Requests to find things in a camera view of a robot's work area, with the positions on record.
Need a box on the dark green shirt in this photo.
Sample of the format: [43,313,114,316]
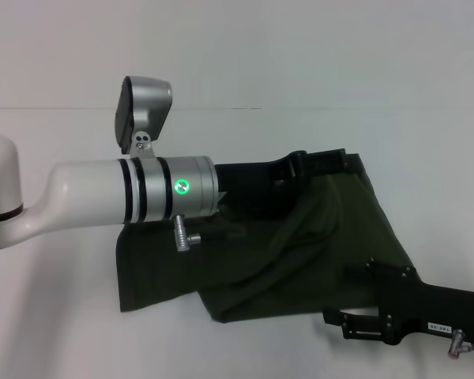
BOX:
[116,152,424,325]

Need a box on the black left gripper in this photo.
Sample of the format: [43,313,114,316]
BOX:
[214,148,349,216]

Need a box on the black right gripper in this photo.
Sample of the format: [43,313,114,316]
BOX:
[322,258,474,345]

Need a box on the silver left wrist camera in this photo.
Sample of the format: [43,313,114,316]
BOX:
[115,75,175,159]

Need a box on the right gripper cable connector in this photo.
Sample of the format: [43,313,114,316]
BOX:
[446,328,474,361]

